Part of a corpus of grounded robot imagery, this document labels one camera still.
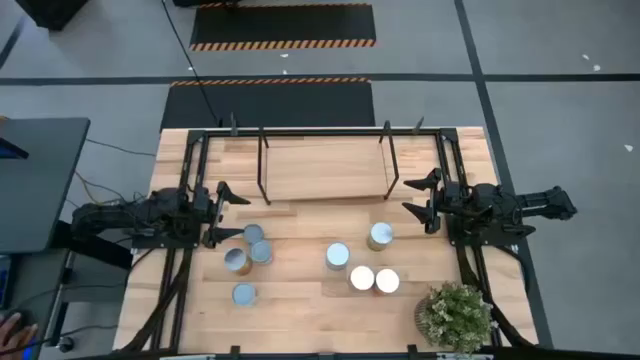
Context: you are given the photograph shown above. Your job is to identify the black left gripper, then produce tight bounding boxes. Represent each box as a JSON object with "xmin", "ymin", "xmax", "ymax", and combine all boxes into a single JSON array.
[{"xmin": 192, "ymin": 180, "xmax": 252, "ymax": 250}]

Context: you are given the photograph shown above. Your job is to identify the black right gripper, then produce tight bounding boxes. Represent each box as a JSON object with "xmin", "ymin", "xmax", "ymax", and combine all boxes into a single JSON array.
[{"xmin": 401, "ymin": 168, "xmax": 474, "ymax": 236}]

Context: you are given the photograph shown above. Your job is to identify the red and orange label can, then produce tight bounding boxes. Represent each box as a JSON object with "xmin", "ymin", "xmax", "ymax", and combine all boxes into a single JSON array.
[{"xmin": 223, "ymin": 247, "xmax": 253, "ymax": 277}]

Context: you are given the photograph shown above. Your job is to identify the chicken soup label can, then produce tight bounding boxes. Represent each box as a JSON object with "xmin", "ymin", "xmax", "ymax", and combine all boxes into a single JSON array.
[{"xmin": 249, "ymin": 239, "xmax": 274, "ymax": 265}]

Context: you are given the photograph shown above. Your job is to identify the oranges label tin can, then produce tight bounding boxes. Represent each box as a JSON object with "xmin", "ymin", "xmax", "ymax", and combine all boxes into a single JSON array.
[{"xmin": 366, "ymin": 221, "xmax": 395, "ymax": 252}]

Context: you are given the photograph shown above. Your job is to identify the corn label tin can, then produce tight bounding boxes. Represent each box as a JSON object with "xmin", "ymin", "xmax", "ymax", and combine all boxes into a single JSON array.
[{"xmin": 231, "ymin": 282, "xmax": 258, "ymax": 308}]

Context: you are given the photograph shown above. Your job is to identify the red pineapple label can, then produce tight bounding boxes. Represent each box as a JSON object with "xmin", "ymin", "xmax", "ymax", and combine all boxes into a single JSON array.
[{"xmin": 373, "ymin": 268, "xmax": 401, "ymax": 296}]

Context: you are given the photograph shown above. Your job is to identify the peaches label tin can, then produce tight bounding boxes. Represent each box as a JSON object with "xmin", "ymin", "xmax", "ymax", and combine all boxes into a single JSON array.
[{"xmin": 348, "ymin": 265, "xmax": 376, "ymax": 292}]

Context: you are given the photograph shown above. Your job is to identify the blue label tin can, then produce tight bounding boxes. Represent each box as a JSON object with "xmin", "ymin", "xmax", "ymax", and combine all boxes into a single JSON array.
[{"xmin": 325, "ymin": 241, "xmax": 351, "ymax": 272}]

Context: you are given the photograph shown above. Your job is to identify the green label tin can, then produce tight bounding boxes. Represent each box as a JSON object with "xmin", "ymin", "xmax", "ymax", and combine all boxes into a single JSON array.
[{"xmin": 242, "ymin": 223, "xmax": 265, "ymax": 245}]

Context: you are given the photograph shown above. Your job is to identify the black mat with hazard stripes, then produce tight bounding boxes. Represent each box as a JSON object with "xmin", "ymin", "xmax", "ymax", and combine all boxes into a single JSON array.
[
  {"xmin": 159, "ymin": 77, "xmax": 376, "ymax": 132},
  {"xmin": 188, "ymin": 2, "xmax": 377, "ymax": 52}
]

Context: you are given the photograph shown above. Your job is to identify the potted green plant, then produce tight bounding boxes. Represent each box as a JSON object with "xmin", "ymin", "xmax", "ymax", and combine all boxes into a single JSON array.
[{"xmin": 413, "ymin": 282, "xmax": 497, "ymax": 354}]

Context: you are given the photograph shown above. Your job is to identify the black support beam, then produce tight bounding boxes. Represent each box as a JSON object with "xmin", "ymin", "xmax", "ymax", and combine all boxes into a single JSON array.
[{"xmin": 49, "ymin": 219, "xmax": 134, "ymax": 271}]

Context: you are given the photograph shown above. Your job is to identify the grey desk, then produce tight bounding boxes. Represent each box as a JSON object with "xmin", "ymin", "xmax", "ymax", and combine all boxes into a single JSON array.
[{"xmin": 0, "ymin": 117, "xmax": 91, "ymax": 255}]

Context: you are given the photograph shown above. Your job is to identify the person's hand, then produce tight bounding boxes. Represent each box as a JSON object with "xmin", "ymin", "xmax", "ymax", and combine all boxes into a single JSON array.
[{"xmin": 0, "ymin": 311, "xmax": 39, "ymax": 359}]

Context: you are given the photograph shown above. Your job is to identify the black box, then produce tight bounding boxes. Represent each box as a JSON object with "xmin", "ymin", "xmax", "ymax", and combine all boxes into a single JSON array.
[{"xmin": 14, "ymin": 0, "xmax": 90, "ymax": 31}]

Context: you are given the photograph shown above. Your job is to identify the wooden shelf with black frame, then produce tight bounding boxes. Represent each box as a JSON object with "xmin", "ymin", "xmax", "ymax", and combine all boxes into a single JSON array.
[{"xmin": 256, "ymin": 119, "xmax": 401, "ymax": 206}]

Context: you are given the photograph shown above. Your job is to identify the black metal rig frame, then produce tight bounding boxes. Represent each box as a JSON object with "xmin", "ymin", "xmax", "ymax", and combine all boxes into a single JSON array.
[{"xmin": 117, "ymin": 113, "xmax": 539, "ymax": 359}]

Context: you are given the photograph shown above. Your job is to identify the grey floor cable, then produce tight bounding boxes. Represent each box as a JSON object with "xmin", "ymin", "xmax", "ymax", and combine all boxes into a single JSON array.
[{"xmin": 84, "ymin": 138, "xmax": 157, "ymax": 158}]

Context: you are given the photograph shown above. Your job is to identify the black hanging cable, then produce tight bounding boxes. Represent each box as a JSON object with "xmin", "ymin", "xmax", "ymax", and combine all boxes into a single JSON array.
[{"xmin": 160, "ymin": 0, "xmax": 224, "ymax": 127}]

